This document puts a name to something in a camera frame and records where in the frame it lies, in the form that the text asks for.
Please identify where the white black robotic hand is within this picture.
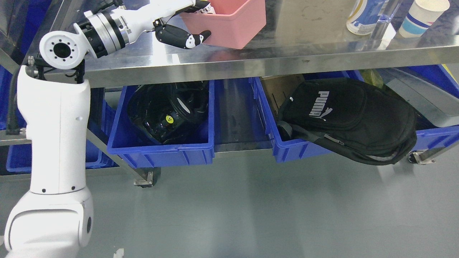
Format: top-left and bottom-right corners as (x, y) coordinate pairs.
(113, 0), (212, 49)

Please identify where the blue bin with helmet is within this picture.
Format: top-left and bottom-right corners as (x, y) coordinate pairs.
(108, 80), (216, 168)

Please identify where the stainless steel table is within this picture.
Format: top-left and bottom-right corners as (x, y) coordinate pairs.
(85, 0), (459, 89)

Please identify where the blue bin far left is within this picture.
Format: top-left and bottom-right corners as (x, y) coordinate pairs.
(0, 67), (117, 174)

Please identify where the pink plastic storage box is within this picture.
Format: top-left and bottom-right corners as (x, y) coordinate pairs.
(180, 0), (266, 49)

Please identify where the cardboard piece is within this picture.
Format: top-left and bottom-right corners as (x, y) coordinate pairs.
(260, 74), (305, 118)

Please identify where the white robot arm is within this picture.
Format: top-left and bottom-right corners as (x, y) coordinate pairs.
(4, 65), (94, 258)

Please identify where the black Puma backpack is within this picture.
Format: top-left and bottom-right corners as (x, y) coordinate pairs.
(276, 78), (417, 166)

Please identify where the white blue bottle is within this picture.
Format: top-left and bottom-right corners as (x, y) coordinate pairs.
(346, 0), (388, 36)

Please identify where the striped paper cup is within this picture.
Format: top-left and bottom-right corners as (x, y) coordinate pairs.
(399, 0), (450, 38)

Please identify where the black helmet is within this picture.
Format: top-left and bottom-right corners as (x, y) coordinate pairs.
(127, 81), (209, 145)

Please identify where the blue bin with backpack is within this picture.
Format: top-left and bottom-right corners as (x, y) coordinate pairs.
(248, 64), (459, 163)

